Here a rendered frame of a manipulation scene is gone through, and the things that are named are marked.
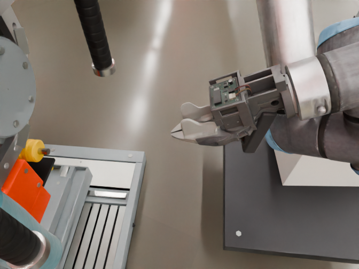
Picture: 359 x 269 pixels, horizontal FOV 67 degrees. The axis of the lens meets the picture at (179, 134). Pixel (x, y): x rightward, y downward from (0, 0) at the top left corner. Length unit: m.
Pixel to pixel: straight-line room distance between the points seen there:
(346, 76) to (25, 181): 0.66
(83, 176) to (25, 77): 0.74
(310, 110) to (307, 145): 0.12
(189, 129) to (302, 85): 0.18
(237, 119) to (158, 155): 0.90
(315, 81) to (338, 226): 0.61
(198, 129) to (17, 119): 0.27
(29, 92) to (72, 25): 1.86
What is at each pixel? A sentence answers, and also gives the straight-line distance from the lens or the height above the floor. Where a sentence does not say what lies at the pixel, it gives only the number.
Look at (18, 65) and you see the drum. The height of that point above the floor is 0.86.
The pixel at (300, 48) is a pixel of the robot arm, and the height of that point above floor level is 0.82.
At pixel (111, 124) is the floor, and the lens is 1.46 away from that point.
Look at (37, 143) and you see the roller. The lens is 0.78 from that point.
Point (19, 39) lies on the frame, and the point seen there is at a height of 0.76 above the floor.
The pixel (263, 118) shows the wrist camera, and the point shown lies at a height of 0.76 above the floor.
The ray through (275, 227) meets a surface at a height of 0.30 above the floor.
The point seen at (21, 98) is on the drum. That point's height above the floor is 0.82.
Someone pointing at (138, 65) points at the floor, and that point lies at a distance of 1.79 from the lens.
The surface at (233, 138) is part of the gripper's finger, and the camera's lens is 0.45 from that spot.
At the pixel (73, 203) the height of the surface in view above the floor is 0.17.
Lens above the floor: 1.09
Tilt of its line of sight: 52 degrees down
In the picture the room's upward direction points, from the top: straight up
